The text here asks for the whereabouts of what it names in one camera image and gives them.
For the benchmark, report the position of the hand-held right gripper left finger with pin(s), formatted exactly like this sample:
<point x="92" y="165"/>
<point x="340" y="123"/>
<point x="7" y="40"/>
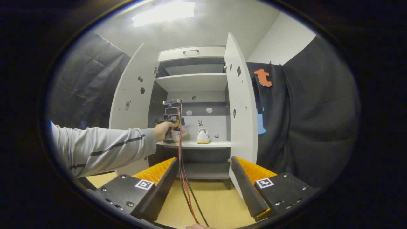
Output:
<point x="163" y="187"/>

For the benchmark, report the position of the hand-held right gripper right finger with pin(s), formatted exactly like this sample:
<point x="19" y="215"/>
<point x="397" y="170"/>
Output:
<point x="244" y="187"/>

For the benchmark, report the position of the white shoe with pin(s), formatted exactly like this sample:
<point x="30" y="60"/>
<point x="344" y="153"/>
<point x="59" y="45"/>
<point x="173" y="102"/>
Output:
<point x="183" y="133"/>
<point x="203" y="136"/>

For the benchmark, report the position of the white shoe cabinet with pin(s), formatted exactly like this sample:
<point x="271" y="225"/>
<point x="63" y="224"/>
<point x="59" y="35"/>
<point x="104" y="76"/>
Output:
<point x="197" y="82"/>

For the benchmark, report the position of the white cabinet door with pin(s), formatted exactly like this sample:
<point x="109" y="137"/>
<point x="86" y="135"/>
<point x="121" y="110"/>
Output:
<point x="241" y="111"/>
<point x="133" y="95"/>

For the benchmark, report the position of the black backdrop cloth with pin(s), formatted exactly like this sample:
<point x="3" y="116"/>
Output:
<point x="311" y="127"/>

